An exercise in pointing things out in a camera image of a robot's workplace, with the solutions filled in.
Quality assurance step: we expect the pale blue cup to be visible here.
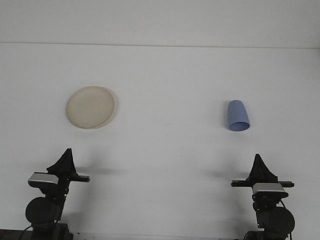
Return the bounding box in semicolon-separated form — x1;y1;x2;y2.
226;99;251;133

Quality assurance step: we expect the dark base platform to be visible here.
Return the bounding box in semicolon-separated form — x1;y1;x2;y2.
0;228;33;240

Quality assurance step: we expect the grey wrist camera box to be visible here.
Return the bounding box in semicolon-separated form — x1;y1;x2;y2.
252;183;287;195
27;171;60;187

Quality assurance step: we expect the pale round plate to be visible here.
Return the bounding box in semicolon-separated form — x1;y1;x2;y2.
65;85;119;130

